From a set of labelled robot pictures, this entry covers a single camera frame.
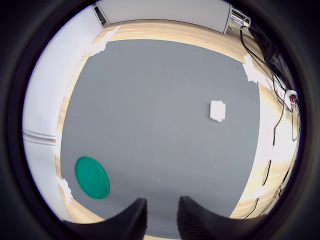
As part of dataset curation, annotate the small white plastic terminal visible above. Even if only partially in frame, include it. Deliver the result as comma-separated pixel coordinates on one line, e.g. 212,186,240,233
208,99,227,123

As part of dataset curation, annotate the round green lid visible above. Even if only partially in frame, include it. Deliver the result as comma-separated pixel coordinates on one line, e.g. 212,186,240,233
74,155,111,200

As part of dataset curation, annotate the white masking tape piece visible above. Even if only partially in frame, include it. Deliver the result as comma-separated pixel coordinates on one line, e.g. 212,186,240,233
251,186,268,200
242,53,272,90
88,24,121,58
56,176,74,205

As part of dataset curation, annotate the white foam board partition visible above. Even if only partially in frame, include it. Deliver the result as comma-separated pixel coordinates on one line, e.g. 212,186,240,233
96,0,234,35
22,136,70,222
22,4,111,141

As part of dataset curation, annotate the dark grey mat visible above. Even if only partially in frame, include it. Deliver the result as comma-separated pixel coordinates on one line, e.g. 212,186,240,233
59,38,261,237

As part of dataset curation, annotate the white power strip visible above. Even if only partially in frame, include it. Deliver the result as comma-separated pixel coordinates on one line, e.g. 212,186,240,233
231,8,252,26

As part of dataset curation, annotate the long black camera cable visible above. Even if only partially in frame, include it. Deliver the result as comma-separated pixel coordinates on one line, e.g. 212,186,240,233
239,24,288,220

